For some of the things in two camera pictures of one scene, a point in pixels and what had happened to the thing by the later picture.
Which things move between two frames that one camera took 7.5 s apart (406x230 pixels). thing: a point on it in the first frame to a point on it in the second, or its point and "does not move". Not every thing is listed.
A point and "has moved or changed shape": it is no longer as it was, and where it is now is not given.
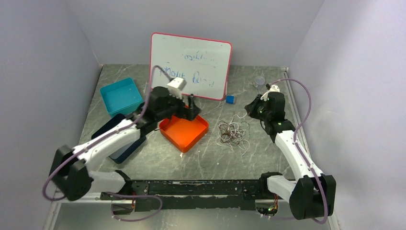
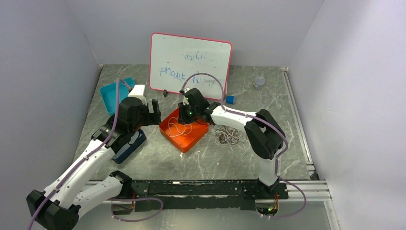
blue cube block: x=231 y=99 does not move
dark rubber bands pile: x=231 y=133 does not move
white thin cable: x=232 y=134 has moved or changed shape
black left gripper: x=189 y=113 to x=153 y=118
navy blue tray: x=121 y=155 does not move
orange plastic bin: x=182 y=133 does not move
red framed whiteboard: x=204 y=64 does not move
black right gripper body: x=258 y=110 to x=193 y=113
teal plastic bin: x=121 y=97 does not move
